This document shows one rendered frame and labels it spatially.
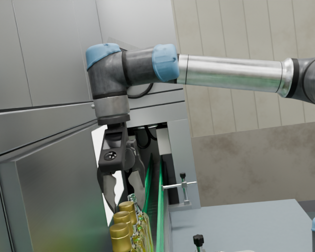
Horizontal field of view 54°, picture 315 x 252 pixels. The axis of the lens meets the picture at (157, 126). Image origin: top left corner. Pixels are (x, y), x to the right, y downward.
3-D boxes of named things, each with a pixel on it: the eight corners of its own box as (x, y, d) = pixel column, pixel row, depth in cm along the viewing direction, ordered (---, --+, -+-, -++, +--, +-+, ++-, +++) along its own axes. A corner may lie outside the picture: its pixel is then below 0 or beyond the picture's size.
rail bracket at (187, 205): (166, 220, 148) (159, 175, 146) (201, 215, 147) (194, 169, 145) (166, 224, 143) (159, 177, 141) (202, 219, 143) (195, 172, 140)
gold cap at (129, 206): (122, 220, 69) (119, 202, 69) (138, 218, 69) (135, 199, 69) (120, 227, 66) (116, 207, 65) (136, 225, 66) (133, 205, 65)
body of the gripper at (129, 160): (141, 162, 73) (133, 113, 72) (137, 172, 65) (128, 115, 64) (109, 167, 74) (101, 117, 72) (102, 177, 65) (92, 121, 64)
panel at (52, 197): (118, 191, 139) (105, 118, 136) (125, 190, 139) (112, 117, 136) (39, 367, 50) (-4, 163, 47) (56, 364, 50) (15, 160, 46)
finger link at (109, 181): (119, 206, 73) (121, 168, 72) (115, 216, 67) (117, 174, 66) (106, 205, 73) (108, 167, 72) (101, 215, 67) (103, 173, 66)
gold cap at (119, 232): (135, 249, 55) (131, 226, 55) (117, 256, 54) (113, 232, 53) (127, 242, 58) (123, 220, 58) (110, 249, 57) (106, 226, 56)
